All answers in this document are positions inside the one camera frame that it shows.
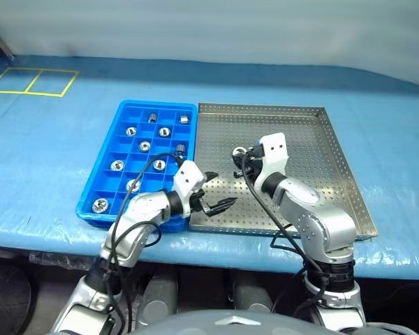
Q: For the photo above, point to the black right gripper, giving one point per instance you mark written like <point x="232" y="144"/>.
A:
<point x="254" y="162"/>

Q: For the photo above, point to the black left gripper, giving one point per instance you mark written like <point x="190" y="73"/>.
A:
<point x="198" y="202"/>

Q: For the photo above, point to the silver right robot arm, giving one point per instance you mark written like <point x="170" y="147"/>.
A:
<point x="317" y="216"/>

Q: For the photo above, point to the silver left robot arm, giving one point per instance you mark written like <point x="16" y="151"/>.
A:
<point x="143" y="209"/>

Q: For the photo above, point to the perforated steel tray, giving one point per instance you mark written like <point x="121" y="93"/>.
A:
<point x="223" y="132"/>

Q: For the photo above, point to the blue plastic compartment tray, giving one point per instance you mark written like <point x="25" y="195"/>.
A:
<point x="106" y="181"/>

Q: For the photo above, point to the dark rounded shape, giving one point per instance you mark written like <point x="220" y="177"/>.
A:
<point x="159" y="296"/>
<point x="251" y="296"/>

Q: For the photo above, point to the grey robot torso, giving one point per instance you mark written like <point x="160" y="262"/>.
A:
<point x="230" y="324"/>

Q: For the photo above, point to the blue plastic table cover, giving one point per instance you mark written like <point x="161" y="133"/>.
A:
<point x="38" y="157"/>

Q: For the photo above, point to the black round disc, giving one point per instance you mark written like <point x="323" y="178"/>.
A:
<point x="7" y="296"/>

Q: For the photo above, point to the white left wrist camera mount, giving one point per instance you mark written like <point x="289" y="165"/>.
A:
<point x="188" y="176"/>

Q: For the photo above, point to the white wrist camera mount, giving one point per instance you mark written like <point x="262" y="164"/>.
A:
<point x="188" y="176"/>
<point x="274" y="148"/>

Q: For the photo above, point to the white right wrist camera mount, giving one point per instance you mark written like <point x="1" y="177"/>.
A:
<point x="274" y="148"/>

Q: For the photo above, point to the metal frame post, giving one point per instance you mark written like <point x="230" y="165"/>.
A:
<point x="0" y="42"/>

